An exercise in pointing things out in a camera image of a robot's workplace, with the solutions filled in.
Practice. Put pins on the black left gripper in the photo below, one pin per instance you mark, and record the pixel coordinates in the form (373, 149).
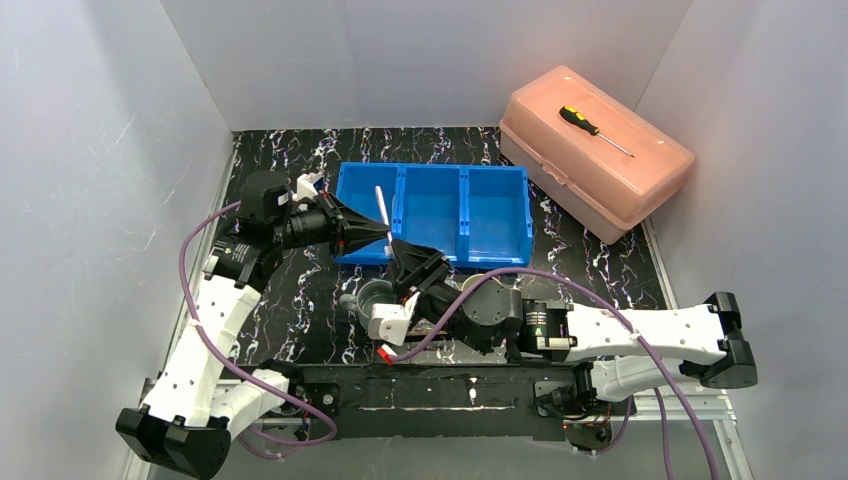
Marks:
(337, 230)

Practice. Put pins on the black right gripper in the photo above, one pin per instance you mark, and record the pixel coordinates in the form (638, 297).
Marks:
(424, 285)

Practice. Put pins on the grey-blue ceramic mug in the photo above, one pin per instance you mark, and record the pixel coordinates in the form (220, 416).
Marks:
(376, 291)

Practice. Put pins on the blue three-compartment bin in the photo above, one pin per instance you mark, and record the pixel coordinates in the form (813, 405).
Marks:
(478, 216)

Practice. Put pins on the light green ceramic mug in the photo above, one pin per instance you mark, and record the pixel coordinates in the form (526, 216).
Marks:
(470, 281)

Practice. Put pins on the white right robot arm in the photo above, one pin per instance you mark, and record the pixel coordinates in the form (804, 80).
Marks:
(616, 353)

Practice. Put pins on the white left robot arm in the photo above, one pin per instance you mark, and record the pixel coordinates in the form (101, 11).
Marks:
(202, 402)

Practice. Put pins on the pink plastic toolbox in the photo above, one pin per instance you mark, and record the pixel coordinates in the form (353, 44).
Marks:
(606, 191)

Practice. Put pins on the yellow black screwdriver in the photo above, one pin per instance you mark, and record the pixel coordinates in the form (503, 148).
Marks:
(577, 119)

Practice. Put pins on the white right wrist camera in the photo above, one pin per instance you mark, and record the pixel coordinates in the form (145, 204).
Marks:
(390, 323)

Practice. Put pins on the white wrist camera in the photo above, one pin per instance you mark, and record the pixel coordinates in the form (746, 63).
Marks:
(308, 185)
(390, 323)

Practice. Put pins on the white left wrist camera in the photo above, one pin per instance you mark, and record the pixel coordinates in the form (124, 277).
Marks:
(308, 185)

